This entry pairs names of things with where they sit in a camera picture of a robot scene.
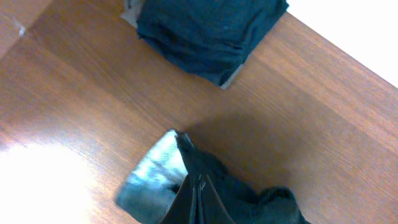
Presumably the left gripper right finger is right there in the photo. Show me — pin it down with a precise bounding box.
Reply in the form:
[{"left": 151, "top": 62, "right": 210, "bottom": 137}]
[{"left": 197, "top": 175, "right": 235, "bottom": 224}]

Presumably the folded navy garment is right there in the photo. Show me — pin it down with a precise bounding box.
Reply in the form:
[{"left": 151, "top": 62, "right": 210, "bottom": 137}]
[{"left": 137, "top": 0, "right": 289, "bottom": 87}]

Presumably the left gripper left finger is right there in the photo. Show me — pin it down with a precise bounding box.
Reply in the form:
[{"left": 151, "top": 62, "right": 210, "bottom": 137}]
[{"left": 160, "top": 175, "right": 197, "bottom": 224}]

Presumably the black t-shirt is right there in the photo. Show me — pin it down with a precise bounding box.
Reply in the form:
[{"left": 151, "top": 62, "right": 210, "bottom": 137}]
[{"left": 115, "top": 129, "right": 306, "bottom": 224}]

